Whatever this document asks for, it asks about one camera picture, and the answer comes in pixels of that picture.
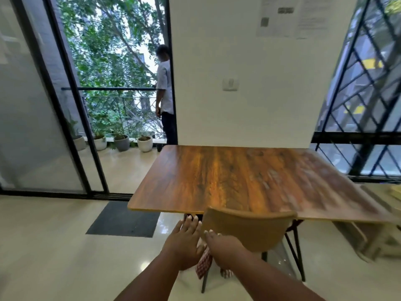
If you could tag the plant in grey pot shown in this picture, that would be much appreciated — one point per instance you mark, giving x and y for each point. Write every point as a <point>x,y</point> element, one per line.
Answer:
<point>121,143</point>

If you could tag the person's right forearm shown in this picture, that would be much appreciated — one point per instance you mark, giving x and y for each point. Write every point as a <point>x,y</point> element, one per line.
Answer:
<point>272,279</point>

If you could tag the plant in white pot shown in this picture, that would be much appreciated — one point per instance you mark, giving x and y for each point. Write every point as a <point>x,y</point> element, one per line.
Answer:
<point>145,144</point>
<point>100,143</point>

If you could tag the black balcony railing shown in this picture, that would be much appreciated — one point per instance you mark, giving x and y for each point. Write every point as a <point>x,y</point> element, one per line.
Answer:
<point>119,89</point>

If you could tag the red checked cleaning cloth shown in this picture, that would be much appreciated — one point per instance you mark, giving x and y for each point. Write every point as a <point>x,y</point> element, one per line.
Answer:
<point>203,263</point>

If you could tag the black door frame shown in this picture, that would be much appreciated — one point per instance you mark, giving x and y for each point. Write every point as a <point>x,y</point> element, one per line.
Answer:
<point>171,34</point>

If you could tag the person's left hand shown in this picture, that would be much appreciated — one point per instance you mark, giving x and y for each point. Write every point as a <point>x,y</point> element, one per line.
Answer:
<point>185,244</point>

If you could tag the dark grey floor mat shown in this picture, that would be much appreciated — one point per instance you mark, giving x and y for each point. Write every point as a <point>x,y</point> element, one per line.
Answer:
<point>125,219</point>

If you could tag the cream plastic tray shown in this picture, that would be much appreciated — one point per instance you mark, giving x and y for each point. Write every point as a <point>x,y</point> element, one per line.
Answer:
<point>395,192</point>

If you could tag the person's right hand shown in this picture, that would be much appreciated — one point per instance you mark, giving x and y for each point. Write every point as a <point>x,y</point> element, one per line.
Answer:
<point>225,249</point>

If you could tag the beige plastic stool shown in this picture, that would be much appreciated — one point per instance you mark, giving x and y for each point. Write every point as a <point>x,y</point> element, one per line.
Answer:
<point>382,235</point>

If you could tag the white wall switch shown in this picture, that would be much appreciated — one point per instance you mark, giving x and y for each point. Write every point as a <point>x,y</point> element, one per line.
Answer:
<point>231,84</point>

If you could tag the beige upholstered chair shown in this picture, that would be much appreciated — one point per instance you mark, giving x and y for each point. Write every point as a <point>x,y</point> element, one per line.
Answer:
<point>247,228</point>

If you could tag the plant in beige pot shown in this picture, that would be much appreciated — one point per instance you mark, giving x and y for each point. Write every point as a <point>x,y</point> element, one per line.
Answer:
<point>79,142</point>

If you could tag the paper sheet with photos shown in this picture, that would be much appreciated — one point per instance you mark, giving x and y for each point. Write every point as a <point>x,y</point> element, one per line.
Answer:
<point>275,21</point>

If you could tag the black window grille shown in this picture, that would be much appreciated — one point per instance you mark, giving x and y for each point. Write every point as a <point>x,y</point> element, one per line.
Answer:
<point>360,136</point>

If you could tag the person's left forearm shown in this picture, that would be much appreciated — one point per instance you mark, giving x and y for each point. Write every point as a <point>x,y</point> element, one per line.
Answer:
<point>147,279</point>

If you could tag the paper sheet with text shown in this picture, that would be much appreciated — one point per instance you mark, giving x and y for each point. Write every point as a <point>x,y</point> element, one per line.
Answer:
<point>313,18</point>

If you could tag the wooden table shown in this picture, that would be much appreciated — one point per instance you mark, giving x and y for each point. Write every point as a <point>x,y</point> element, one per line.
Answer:
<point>235,178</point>

